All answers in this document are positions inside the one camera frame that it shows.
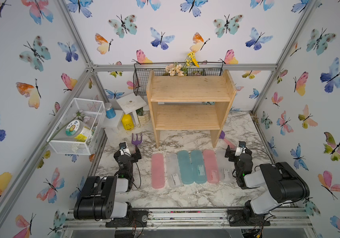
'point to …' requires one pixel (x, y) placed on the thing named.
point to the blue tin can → (110, 111)
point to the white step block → (113, 130)
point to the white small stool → (131, 103)
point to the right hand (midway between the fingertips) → (239, 145)
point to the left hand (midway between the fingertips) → (130, 146)
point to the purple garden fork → (136, 142)
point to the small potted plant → (143, 116)
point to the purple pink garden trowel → (222, 136)
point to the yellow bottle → (128, 122)
